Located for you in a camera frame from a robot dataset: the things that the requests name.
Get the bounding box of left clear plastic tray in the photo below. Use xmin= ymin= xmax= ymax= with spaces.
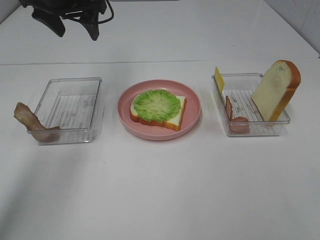
xmin=28 ymin=77 xmax=104 ymax=145

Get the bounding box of red bacon strip tray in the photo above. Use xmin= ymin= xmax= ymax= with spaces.
xmin=225 ymin=96 xmax=250 ymax=134

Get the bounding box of clear plastic tray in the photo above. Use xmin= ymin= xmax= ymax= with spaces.
xmin=28 ymin=77 xmax=104 ymax=145
xmin=211 ymin=73 xmax=290 ymax=137

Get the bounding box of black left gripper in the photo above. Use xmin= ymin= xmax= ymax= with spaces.
xmin=19 ymin=0 xmax=106 ymax=41

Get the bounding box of pink round plate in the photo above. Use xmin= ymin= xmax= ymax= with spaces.
xmin=117 ymin=79 xmax=202 ymax=141

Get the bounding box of yellow cheese slice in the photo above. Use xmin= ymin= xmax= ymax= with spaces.
xmin=214 ymin=66 xmax=225 ymax=97

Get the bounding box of green lettuce leaf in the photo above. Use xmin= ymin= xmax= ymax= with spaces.
xmin=133 ymin=89 xmax=181 ymax=123

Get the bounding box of brown bacon strip tray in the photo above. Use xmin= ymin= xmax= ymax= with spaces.
xmin=13 ymin=102 xmax=60 ymax=143

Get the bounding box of bread slice in right tray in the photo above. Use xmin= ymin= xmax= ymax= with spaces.
xmin=251 ymin=60 xmax=301 ymax=122

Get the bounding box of bread slice from tray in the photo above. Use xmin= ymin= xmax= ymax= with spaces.
xmin=129 ymin=95 xmax=187 ymax=131

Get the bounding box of right clear plastic tray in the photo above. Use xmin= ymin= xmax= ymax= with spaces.
xmin=211 ymin=73 xmax=290 ymax=137

